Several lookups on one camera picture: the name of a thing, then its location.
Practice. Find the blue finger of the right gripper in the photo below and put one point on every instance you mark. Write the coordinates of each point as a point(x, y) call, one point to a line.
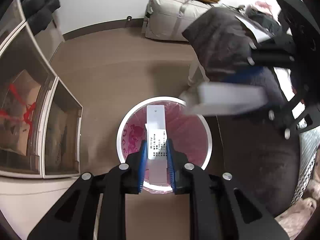
point(243, 75)

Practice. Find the black puffer jacket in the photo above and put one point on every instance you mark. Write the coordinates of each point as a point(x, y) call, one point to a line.
point(39, 13)

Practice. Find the white drawer storage unit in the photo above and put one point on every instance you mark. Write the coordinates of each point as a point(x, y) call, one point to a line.
point(40, 117)

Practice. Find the houndstooth grey bed cover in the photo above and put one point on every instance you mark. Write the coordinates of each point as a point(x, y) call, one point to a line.
point(309, 140)

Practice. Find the white long cardboard box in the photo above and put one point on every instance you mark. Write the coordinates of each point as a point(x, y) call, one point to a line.
point(219, 98)

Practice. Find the dark grey mattress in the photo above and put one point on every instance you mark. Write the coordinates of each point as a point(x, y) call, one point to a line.
point(254, 151)

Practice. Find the grey zip storage bag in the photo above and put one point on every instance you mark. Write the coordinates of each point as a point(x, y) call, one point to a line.
point(166, 20)

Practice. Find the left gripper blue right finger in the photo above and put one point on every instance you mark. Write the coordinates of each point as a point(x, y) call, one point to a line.
point(171, 164)

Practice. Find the white bed leg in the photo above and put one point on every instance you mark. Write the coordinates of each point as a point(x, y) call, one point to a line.
point(195, 74)

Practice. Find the small clear label packet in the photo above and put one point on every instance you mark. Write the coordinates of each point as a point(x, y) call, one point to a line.
point(157, 144)

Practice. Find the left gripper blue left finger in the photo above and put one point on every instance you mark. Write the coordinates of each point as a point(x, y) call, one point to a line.
point(142, 157)

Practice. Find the white trash bin pink liner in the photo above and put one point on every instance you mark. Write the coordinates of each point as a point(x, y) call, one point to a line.
point(190, 135)

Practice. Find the pink clothes pile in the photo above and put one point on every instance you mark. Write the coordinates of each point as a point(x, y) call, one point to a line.
point(260, 7)

